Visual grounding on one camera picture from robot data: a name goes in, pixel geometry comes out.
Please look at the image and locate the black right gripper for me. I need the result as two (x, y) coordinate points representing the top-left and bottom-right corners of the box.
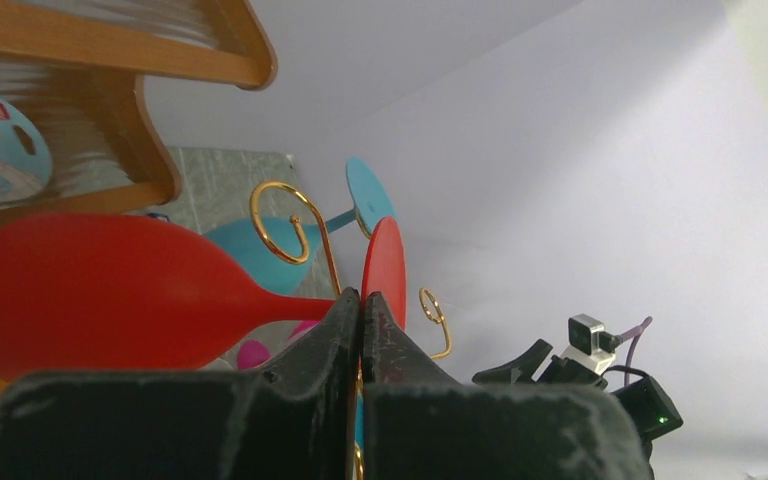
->
(472, 339), (608, 390)

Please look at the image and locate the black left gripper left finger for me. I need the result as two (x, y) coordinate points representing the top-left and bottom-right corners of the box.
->
(0, 288), (361, 479)

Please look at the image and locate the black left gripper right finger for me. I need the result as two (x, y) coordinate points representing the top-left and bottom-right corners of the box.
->
(362, 293), (653, 479)

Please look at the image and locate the pink wine glass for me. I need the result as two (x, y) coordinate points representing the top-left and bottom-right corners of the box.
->
(236, 321), (317, 370)

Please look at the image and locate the red wine glass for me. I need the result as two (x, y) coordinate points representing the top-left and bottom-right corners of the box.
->
(0, 211), (408, 384)

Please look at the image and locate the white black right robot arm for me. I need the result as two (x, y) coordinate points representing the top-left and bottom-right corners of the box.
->
(472, 339), (684, 458)

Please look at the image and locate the blue wine glass rear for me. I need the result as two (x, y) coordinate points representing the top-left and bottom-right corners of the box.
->
(205, 157), (396, 295)

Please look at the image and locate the wooden shelf rack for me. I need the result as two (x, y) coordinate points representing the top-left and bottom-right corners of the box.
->
(0, 0), (279, 452)

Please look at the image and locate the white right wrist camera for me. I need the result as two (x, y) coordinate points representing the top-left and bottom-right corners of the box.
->
(560, 314), (623, 375)

